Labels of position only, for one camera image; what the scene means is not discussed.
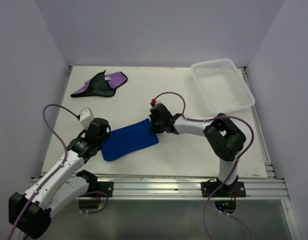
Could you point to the white plastic basket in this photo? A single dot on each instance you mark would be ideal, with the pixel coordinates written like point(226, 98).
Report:
point(222, 86)

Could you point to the blue towel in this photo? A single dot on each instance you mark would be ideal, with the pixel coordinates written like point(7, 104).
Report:
point(128, 139)

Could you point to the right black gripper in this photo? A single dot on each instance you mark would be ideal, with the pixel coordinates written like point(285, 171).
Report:
point(154, 130)

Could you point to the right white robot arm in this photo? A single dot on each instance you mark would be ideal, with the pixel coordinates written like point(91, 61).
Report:
point(224, 137)

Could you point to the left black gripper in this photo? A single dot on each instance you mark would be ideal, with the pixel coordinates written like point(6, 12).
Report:
point(106, 135)

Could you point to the aluminium frame rail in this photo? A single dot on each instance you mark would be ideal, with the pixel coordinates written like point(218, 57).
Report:
point(188, 188)

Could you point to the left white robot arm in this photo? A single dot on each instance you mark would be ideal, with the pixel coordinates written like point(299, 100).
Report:
point(33, 210)

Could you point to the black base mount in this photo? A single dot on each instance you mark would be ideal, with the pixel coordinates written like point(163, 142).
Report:
point(236, 189)
point(106, 187)

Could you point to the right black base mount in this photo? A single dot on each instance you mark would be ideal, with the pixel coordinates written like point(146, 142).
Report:
point(236, 189)

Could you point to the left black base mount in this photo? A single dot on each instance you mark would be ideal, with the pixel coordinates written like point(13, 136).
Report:
point(106, 187)

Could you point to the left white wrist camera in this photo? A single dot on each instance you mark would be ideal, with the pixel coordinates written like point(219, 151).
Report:
point(85, 117)

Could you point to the purple and grey towel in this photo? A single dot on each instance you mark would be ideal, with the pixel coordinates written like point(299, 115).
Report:
point(101, 85)

